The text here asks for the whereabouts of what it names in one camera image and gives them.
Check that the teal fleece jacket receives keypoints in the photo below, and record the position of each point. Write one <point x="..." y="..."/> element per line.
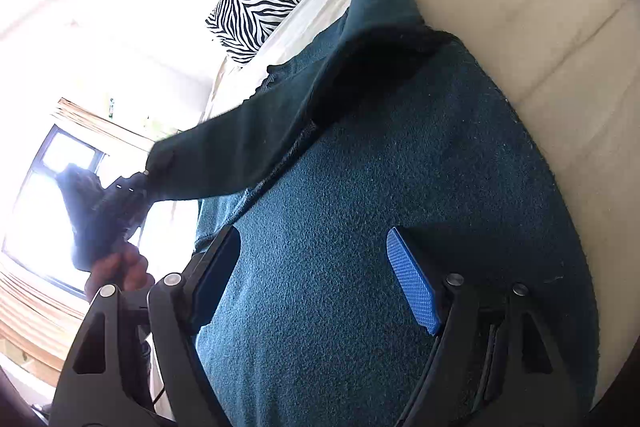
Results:
<point x="360" y="217"/>

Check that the cream bed sheet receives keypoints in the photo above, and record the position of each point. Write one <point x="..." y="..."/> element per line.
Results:
<point x="525" y="32"/>

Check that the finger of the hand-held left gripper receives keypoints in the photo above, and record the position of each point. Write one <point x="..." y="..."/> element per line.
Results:
<point x="135" y="187"/>

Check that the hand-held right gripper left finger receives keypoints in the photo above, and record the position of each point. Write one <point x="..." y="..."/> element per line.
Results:
<point x="215" y="274"/>

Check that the window with wooden frame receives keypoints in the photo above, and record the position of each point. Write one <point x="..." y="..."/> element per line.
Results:
<point x="50" y="227"/>

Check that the person's left hand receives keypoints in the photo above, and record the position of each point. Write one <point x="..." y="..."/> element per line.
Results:
<point x="120" y="274"/>

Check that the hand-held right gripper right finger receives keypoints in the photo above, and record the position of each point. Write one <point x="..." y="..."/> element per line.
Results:
<point x="415" y="287"/>

